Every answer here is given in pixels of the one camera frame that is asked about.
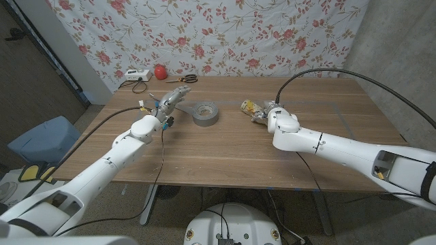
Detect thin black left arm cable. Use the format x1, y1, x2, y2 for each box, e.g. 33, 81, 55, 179
54, 129, 166, 238

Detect dark round floor fan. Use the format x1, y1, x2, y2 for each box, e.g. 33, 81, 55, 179
156, 185, 181, 200

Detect blue-grey storage box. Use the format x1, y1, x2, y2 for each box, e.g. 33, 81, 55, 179
7, 115, 82, 164

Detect grey duct tape roll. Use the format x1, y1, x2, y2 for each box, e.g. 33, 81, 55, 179
148, 92, 220, 128

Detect white floor mat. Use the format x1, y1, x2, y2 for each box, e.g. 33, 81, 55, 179
0, 168, 65, 208

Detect grey table leg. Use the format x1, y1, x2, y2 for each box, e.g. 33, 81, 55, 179
311, 190, 334, 236

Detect white charger power strip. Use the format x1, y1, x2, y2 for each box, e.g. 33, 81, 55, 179
124, 69, 153, 82

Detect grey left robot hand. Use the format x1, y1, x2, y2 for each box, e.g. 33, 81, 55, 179
151, 84, 192, 125

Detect bottle package with yellow label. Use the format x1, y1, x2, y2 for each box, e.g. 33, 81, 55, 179
240, 99, 270, 125

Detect white robot torso base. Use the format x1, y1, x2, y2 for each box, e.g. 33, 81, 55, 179
183, 202, 283, 245

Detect white table leg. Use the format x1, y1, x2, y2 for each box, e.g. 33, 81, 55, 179
139, 184, 159, 225

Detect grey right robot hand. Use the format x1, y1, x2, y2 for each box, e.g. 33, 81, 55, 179
251, 100, 279, 125

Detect black door handle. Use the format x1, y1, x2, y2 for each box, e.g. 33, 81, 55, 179
5, 27, 27, 42

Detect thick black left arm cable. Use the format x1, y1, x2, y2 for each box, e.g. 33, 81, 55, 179
23, 106, 153, 200

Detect black charging cable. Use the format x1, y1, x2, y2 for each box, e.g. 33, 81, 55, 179
118, 78, 149, 95

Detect white robot chest rim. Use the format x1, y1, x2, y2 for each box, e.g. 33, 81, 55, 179
0, 235, 139, 245

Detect yellow and black slipper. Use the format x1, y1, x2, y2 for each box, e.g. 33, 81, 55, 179
18, 162, 47, 183
39, 165, 59, 184

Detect orange and black scissors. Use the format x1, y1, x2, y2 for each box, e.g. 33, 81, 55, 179
165, 73, 199, 84

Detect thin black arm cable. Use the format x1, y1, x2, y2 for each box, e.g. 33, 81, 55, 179
54, 129, 166, 238
295, 151, 324, 193

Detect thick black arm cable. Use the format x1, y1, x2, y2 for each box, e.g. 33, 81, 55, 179
275, 67, 436, 130
23, 106, 153, 200

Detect floral backdrop cloth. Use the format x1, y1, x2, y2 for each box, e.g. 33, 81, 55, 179
46, 0, 371, 93

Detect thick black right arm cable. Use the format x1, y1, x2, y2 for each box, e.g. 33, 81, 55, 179
275, 67, 436, 130

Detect red ball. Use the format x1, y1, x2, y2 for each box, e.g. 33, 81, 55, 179
153, 65, 168, 81

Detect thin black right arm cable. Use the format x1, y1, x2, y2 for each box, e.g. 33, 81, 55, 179
295, 151, 324, 193

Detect grey white sneaker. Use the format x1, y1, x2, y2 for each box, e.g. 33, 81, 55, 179
0, 181, 18, 203

